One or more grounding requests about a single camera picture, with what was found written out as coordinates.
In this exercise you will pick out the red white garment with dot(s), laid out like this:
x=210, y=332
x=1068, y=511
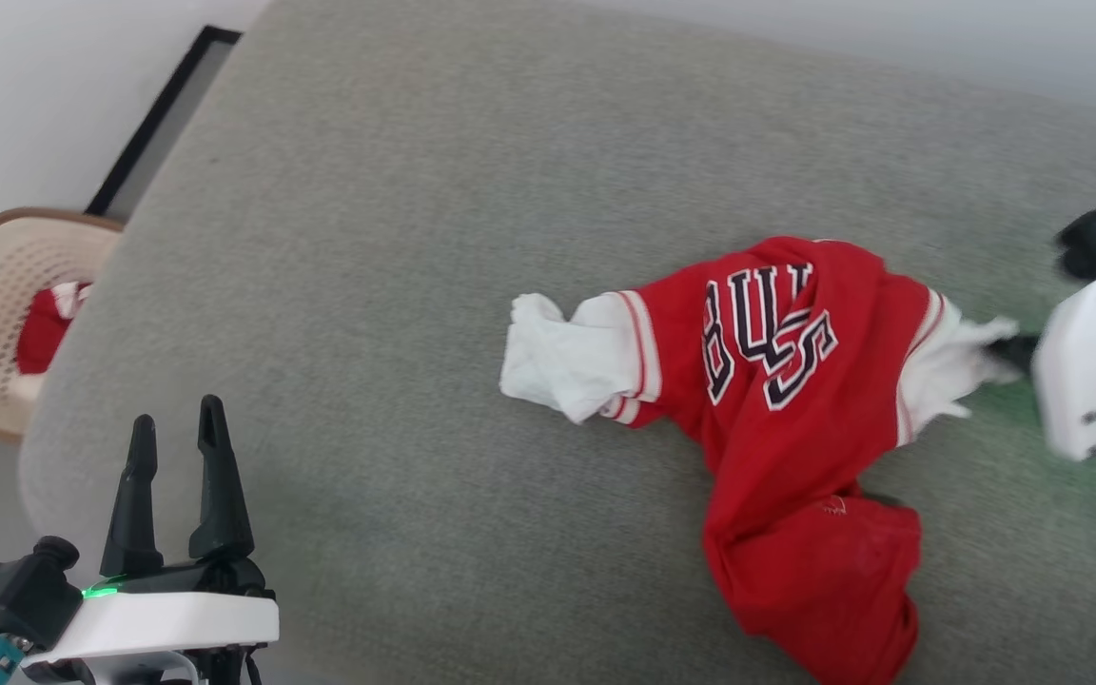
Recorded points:
x=39, y=328

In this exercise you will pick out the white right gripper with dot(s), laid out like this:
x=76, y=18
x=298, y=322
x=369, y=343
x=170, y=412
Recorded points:
x=1076, y=371

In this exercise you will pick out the black framed panel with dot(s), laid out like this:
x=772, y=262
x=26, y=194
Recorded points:
x=163, y=119

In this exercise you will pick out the red white basketball jersey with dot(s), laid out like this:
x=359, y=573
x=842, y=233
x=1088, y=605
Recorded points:
x=795, y=457

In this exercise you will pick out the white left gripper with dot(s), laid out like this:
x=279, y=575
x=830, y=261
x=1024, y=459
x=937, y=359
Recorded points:
x=177, y=618

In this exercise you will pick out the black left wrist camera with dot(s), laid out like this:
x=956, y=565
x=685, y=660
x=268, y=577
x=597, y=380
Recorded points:
x=15, y=595

